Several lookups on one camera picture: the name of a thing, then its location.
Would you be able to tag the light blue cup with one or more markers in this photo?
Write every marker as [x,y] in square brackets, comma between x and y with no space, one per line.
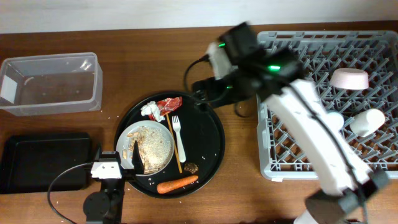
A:
[335,120]

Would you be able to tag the white plastic fork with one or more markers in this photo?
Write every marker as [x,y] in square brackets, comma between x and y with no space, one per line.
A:
[177,128]

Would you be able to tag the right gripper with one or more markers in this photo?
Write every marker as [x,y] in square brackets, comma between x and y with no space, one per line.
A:
[204,87]

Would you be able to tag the orange carrot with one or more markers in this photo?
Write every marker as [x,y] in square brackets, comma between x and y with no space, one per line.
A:
[169,186]

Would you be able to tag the white cup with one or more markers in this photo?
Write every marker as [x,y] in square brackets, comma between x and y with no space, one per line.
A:
[367,122]

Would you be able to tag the grey dishwasher rack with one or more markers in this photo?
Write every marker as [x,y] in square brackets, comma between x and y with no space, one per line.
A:
[321,53]

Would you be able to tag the brown food lump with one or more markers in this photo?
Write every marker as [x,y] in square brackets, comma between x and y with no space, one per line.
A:
[191,167]

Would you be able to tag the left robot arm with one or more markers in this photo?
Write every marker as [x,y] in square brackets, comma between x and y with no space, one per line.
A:
[106,205]

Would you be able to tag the rice and food scraps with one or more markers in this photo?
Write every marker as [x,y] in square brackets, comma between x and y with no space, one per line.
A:
[154,148]

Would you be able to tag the red crumpled wrapper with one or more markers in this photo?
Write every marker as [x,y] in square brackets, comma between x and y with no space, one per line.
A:
[165,107]

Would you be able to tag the round black serving tray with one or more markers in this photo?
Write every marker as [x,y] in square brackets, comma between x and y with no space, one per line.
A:
[202,137]

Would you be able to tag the pink bowl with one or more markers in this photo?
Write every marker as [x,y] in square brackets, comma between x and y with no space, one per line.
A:
[350,79]

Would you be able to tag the black rectangular tray bin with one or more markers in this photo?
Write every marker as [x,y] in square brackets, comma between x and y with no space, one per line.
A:
[30,163]

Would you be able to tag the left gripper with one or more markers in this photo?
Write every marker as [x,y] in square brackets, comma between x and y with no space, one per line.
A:
[136,168]

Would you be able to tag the white round plate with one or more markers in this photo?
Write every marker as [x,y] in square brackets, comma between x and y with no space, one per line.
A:
[122,139]

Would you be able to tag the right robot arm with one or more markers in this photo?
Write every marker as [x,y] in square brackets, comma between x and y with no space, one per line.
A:
[346,182]

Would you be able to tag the wooden chopstick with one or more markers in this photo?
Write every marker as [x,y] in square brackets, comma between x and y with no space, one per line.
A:
[175,147]

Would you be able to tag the white tissue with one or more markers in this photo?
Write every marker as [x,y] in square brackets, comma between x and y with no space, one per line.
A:
[152,111]

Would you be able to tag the clear plastic bin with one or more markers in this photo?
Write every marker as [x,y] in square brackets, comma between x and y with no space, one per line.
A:
[51,84]

